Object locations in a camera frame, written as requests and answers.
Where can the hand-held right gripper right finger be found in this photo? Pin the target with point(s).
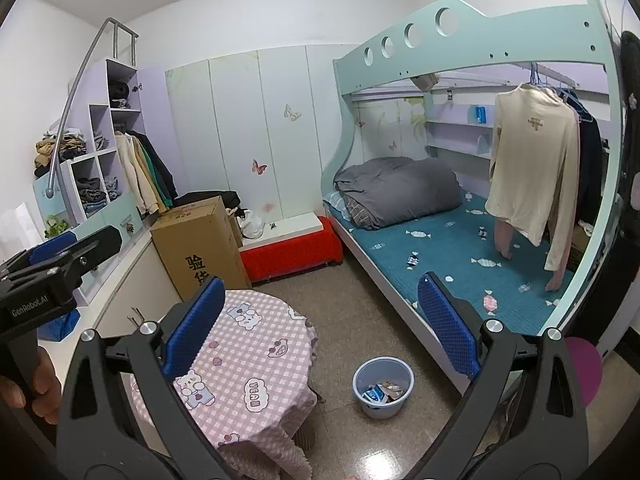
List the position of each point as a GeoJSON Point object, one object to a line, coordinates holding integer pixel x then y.
{"type": "Point", "coordinates": [447, 330]}

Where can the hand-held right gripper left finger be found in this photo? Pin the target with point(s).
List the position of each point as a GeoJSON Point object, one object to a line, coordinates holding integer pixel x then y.
{"type": "Point", "coordinates": [192, 330]}

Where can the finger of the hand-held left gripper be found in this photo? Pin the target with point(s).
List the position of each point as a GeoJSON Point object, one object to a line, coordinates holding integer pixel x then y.
{"type": "Point", "coordinates": [95, 245]}
{"type": "Point", "coordinates": [50, 245]}

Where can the blue white packet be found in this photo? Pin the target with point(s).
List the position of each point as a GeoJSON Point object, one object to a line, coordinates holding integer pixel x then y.
{"type": "Point", "coordinates": [375, 394]}

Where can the light blue plastic bucket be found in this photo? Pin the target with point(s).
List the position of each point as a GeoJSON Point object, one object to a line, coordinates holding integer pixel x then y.
{"type": "Point", "coordinates": [385, 410]}

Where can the person's left hand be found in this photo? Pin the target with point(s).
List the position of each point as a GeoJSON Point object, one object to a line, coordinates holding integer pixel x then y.
{"type": "Point", "coordinates": [50, 385]}

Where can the small green ornament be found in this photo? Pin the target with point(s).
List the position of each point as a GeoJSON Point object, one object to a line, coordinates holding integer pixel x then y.
{"type": "Point", "coordinates": [55, 227]}

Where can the purple white shelf cabinet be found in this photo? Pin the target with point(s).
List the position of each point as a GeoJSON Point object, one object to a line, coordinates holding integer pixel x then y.
{"type": "Point", "coordinates": [112, 215]}

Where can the blue plastic bag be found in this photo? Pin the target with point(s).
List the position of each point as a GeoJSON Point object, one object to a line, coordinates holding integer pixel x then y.
{"type": "Point", "coordinates": [62, 325]}

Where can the cream low cabinet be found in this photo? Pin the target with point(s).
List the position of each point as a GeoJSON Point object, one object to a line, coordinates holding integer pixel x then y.
{"type": "Point", "coordinates": [120, 285]}

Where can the grey folded clothes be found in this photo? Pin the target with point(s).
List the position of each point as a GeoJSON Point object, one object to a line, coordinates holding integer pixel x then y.
{"type": "Point", "coordinates": [92, 192]}

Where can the pink checked tablecloth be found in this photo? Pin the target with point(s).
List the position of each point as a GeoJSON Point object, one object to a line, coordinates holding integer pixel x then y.
{"type": "Point", "coordinates": [260, 340]}

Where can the teal candy print bed sheet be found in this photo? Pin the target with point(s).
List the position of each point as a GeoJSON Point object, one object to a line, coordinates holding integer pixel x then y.
{"type": "Point", "coordinates": [440, 255]}

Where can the cream hanging jacket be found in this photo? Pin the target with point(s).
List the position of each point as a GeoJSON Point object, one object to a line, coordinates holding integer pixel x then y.
{"type": "Point", "coordinates": [131, 175]}

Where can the large cardboard box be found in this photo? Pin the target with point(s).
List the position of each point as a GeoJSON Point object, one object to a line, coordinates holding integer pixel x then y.
{"type": "Point", "coordinates": [195, 245]}

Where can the green hanging garment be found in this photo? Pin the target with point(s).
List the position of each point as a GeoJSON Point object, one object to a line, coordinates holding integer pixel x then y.
{"type": "Point", "coordinates": [156, 185]}

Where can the pile of folded clothes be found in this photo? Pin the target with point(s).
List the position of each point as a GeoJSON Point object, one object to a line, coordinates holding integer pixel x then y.
{"type": "Point", "coordinates": [57, 152]}

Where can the dark hanging coat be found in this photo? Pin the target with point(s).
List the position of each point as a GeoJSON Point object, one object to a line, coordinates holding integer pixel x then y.
{"type": "Point", "coordinates": [162, 165]}

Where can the white plastic bag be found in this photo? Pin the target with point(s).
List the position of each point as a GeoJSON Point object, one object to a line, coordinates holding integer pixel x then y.
{"type": "Point", "coordinates": [251, 226]}

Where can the black cloth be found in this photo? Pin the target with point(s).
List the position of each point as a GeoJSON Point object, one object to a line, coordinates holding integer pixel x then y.
{"type": "Point", "coordinates": [205, 197]}

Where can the red covered bench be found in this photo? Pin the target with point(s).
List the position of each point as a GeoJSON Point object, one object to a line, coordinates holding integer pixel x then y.
{"type": "Point", "coordinates": [290, 260]}

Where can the white board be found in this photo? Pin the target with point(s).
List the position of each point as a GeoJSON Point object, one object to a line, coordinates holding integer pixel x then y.
{"type": "Point", "coordinates": [290, 230]}

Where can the grey plaid blanket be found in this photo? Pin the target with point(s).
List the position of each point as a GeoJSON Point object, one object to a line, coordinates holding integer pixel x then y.
{"type": "Point", "coordinates": [361, 215]}

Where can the grey duvet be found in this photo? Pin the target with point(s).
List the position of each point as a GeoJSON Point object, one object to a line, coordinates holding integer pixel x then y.
{"type": "Point", "coordinates": [400, 190]}

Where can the black folded clothes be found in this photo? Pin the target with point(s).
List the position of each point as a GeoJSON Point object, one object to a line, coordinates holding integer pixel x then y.
{"type": "Point", "coordinates": [120, 95]}

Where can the light blue pillow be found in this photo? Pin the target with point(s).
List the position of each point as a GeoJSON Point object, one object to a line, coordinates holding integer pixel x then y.
{"type": "Point", "coordinates": [334, 205]}

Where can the grey metal handrail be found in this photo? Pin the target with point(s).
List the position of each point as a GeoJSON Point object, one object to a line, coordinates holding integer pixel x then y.
{"type": "Point", "coordinates": [80, 75]}

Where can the cream hanging sweater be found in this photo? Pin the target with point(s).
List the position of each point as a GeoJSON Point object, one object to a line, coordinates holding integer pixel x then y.
{"type": "Point", "coordinates": [535, 170]}

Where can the small blue box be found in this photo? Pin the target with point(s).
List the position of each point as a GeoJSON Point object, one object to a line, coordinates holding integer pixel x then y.
{"type": "Point", "coordinates": [480, 114]}

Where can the dark hanging garment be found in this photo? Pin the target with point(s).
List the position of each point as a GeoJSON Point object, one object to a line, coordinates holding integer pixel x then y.
{"type": "Point", "coordinates": [591, 160]}

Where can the blue clothes hangers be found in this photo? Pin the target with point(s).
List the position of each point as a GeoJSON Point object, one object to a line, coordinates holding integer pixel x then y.
{"type": "Point", "coordinates": [575, 100]}

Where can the pale pink butterfly wall sticker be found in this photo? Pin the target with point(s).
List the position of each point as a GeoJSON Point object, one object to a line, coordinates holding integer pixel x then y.
{"type": "Point", "coordinates": [269, 207]}

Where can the pink brown butterfly wall sticker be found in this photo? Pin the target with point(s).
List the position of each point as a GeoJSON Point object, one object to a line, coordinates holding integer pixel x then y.
{"type": "Point", "coordinates": [259, 166]}

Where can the white bed wall shelf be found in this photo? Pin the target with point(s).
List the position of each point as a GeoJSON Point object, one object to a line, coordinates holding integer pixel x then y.
{"type": "Point", "coordinates": [455, 127]}

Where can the grey butterfly wall sticker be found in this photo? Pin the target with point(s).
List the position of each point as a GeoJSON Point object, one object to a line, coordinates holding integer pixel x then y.
{"type": "Point", "coordinates": [292, 112]}

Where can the teal bunk bed frame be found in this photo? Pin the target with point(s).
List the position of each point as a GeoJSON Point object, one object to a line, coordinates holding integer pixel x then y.
{"type": "Point", "coordinates": [475, 45]}

